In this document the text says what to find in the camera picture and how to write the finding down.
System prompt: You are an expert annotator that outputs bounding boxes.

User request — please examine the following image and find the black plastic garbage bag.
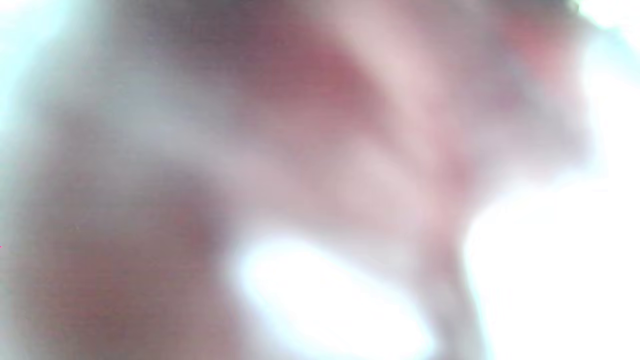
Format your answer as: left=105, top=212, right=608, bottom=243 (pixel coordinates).
left=0, top=0, right=598, bottom=360

